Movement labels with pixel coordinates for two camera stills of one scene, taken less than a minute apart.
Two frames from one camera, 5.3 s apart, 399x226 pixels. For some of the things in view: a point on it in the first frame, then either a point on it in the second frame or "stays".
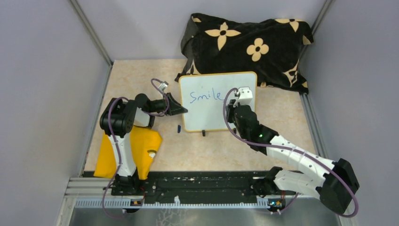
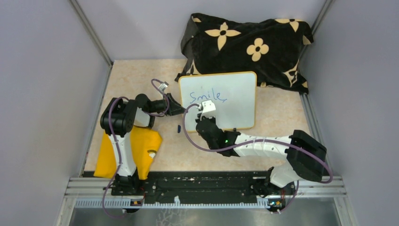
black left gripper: (174, 107) stays
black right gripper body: (231, 117) to (211, 119)
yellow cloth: (146, 143) stays
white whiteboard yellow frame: (203, 95) stays
